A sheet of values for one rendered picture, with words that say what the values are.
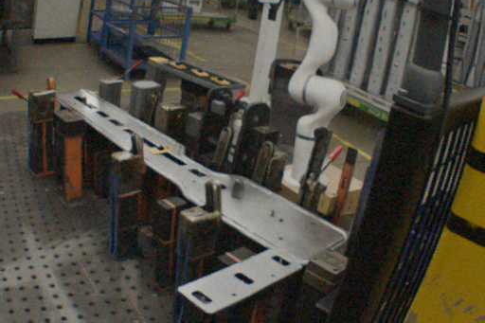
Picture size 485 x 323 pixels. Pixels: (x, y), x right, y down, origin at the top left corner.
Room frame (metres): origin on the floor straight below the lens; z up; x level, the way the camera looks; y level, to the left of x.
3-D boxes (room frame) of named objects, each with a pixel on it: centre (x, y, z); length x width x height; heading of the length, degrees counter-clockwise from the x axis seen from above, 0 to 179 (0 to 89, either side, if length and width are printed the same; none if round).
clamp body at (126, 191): (1.29, 0.32, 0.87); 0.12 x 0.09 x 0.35; 139
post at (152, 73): (2.03, 0.40, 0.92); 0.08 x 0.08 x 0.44; 49
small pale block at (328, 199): (1.20, -0.25, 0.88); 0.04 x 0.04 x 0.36; 49
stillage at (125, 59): (6.43, 1.53, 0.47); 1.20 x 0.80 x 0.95; 35
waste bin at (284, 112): (4.58, -0.40, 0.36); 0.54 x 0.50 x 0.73; 123
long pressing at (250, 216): (1.47, 0.27, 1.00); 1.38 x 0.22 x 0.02; 49
